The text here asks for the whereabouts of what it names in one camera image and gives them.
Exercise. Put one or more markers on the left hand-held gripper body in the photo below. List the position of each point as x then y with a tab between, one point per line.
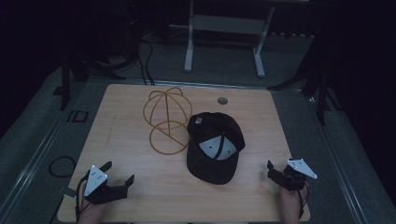
104	194

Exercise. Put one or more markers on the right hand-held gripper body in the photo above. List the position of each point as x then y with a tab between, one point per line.
294	179

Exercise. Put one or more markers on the person's left hand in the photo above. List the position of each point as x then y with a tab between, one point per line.
91	213

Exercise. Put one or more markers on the person's right hand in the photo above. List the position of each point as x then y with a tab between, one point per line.
289	205

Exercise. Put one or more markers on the grey tape strip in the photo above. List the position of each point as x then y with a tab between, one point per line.
67	192

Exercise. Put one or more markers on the black baseball cap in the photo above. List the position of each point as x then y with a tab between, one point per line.
214	149

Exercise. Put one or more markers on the black tripod stand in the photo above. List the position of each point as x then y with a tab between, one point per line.
322	90

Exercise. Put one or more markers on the black floor bracket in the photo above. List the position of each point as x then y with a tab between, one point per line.
77	116

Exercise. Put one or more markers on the white metal desk frame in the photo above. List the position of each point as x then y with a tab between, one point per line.
225	25

